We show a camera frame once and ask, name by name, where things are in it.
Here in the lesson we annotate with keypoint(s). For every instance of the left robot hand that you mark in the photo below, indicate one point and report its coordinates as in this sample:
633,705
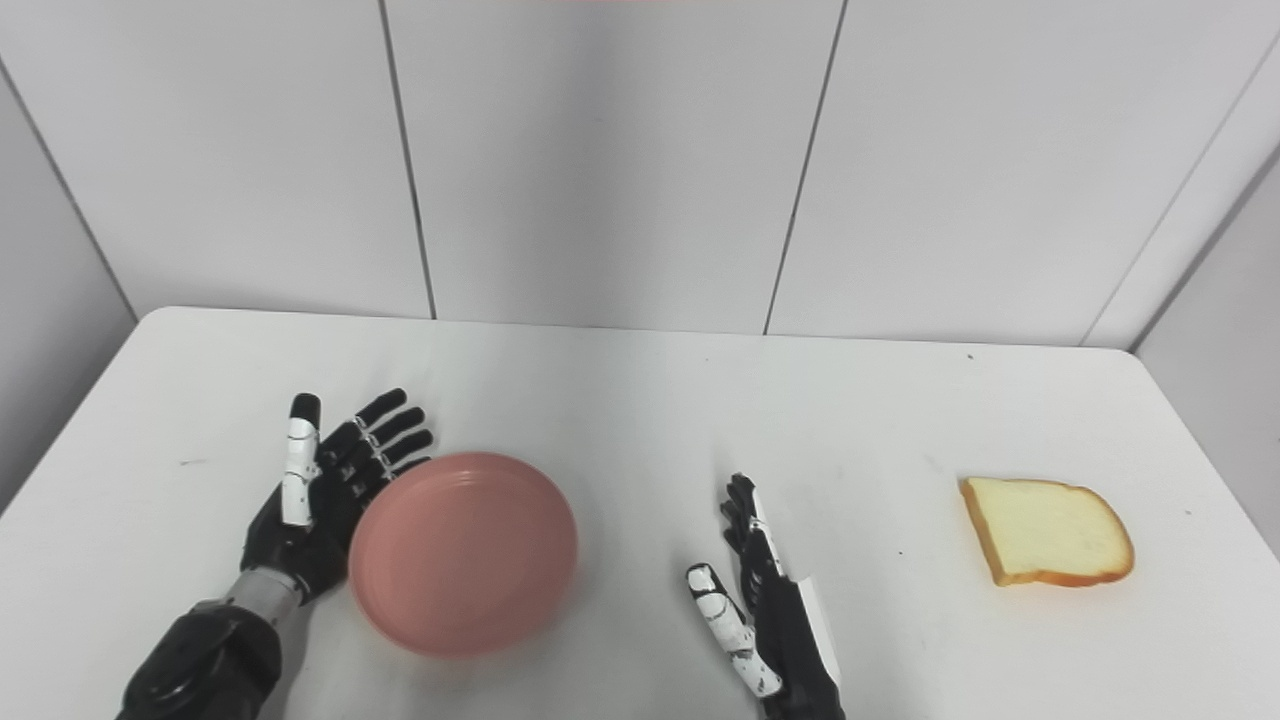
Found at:
320,490

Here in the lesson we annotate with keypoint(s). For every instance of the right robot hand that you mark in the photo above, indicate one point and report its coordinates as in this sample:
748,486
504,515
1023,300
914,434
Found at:
775,620

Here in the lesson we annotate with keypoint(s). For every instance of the pink plate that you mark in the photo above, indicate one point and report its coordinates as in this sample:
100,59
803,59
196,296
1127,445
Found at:
463,553

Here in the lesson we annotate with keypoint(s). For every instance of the slice of bread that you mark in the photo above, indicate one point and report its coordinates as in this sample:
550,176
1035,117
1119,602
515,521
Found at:
1045,532

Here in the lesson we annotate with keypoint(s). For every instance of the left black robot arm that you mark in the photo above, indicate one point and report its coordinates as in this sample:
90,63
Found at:
215,650

